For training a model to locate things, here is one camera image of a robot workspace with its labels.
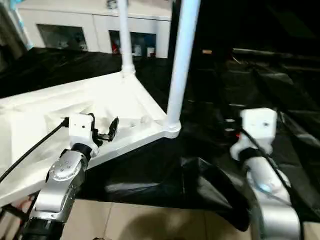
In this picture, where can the white plastic table leg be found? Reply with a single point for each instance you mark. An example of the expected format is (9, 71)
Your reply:
(181, 60)
(125, 35)

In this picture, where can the black work mat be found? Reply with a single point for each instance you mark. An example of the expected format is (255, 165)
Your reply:
(210, 165)

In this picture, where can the white plastic table top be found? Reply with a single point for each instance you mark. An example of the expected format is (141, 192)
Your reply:
(50, 115)

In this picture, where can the small yellow label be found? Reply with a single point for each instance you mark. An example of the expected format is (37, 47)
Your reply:
(206, 51)

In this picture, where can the black metal table frame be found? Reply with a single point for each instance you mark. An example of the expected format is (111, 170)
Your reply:
(15, 212)

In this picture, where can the grey crumpled bundle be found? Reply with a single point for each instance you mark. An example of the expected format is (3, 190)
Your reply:
(111, 3)

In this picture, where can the black flat device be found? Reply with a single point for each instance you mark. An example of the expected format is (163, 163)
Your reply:
(270, 52)

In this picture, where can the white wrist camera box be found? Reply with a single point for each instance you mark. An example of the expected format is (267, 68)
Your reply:
(257, 130)
(82, 127)

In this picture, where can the light blue plastic strip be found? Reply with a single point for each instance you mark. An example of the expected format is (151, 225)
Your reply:
(20, 22)

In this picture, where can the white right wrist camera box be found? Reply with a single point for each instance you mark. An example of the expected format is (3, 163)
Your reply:
(257, 130)

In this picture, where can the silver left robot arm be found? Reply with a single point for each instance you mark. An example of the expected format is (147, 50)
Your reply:
(60, 190)

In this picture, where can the white glass-door cabinet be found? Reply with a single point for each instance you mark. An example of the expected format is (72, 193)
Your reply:
(90, 22)

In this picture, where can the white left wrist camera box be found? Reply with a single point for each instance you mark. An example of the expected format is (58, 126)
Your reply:
(82, 127)

